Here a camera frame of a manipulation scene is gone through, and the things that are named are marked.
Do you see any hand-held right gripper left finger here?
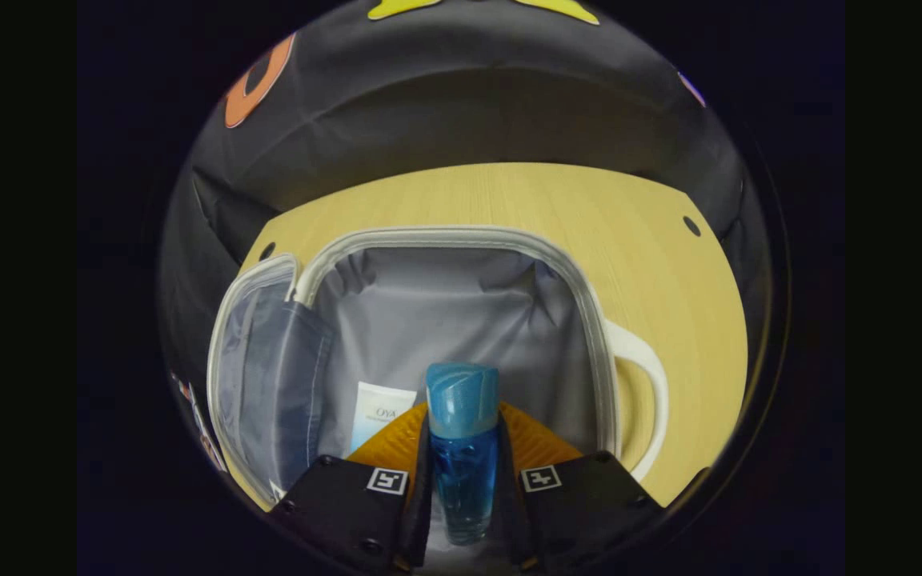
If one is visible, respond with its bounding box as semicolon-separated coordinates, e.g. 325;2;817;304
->
269;402;434;573

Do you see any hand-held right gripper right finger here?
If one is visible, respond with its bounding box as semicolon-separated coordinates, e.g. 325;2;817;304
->
495;402;666;570

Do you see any blue white skin care tube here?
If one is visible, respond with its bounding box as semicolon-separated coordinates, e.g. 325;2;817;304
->
349;382;419;455

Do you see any blue green skin care bottle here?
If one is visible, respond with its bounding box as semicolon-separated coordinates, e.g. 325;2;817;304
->
425;362;502;546

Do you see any white suitcase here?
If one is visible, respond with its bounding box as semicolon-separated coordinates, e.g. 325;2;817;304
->
206;225;670;513

